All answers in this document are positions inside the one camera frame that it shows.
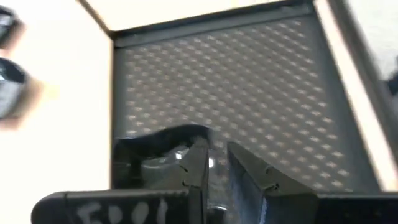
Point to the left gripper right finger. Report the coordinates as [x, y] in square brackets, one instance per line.
[248, 186]

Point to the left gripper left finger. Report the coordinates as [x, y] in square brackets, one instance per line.
[197, 161]

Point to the black wavy square mini plate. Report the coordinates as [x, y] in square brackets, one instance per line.
[140, 149]
[11, 90]

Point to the black perforated metal tray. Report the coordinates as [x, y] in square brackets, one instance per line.
[248, 93]

